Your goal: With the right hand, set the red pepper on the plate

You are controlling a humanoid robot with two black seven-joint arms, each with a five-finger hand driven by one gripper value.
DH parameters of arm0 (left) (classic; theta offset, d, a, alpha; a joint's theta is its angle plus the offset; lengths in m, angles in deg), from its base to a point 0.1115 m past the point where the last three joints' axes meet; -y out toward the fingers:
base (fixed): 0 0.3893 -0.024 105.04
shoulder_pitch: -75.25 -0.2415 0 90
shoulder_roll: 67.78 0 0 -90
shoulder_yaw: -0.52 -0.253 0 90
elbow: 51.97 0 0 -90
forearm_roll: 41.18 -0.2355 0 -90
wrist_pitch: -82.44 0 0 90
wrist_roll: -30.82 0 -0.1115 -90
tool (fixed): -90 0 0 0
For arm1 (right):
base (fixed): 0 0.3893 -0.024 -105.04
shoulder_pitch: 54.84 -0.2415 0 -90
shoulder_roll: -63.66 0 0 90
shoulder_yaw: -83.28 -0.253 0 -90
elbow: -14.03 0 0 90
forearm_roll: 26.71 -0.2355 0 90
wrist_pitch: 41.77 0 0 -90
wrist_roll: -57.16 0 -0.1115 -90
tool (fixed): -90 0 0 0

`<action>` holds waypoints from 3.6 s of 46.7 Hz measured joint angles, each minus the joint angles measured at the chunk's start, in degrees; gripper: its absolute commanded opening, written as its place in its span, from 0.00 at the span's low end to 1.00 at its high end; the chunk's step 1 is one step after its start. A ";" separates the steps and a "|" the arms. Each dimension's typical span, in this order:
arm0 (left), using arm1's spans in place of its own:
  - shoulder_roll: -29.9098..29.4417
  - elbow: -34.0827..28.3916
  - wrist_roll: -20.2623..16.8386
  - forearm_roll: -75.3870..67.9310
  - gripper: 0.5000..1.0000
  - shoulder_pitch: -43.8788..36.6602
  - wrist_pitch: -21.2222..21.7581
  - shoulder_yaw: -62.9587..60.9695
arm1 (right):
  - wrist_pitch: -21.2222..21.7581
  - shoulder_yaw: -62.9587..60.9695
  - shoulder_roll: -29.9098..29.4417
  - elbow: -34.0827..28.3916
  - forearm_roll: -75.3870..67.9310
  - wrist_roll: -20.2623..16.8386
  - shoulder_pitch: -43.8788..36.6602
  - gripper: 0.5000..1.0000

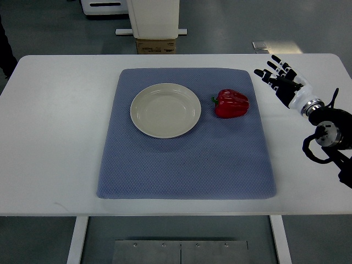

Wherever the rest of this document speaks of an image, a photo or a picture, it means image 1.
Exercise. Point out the dark clothed person at left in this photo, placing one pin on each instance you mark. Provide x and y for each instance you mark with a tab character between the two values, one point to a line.
8	61

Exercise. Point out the grey floor outlet cover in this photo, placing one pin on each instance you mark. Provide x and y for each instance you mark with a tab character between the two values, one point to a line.
259	45

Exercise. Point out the blue textured mat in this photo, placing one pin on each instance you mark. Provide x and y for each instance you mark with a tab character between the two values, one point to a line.
218	159

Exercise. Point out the white table leg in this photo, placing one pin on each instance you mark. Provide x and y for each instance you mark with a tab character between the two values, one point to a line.
280	239
77	240

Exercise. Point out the metal floor plate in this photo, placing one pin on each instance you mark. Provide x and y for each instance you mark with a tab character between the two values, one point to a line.
173	251

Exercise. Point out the right white table leg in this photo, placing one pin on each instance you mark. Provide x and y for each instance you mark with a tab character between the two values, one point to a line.
280	239

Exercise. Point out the red bell pepper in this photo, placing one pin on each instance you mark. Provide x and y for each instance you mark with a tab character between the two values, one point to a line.
230	104

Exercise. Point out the white cabinet with slot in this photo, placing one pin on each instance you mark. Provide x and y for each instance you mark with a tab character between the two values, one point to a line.
102	7

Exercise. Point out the white pedestal base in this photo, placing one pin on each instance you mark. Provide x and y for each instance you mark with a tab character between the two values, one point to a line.
153	20

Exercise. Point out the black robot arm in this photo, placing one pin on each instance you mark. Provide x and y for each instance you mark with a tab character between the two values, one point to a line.
333	134

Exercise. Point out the left white table leg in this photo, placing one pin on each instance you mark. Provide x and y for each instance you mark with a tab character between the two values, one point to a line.
77	240

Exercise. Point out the cardboard box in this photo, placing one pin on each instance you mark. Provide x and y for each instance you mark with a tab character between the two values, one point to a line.
150	46

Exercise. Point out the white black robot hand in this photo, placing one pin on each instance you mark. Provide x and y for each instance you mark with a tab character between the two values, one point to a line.
291	88

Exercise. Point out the cream round plate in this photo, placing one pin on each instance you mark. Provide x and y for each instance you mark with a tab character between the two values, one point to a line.
165	110

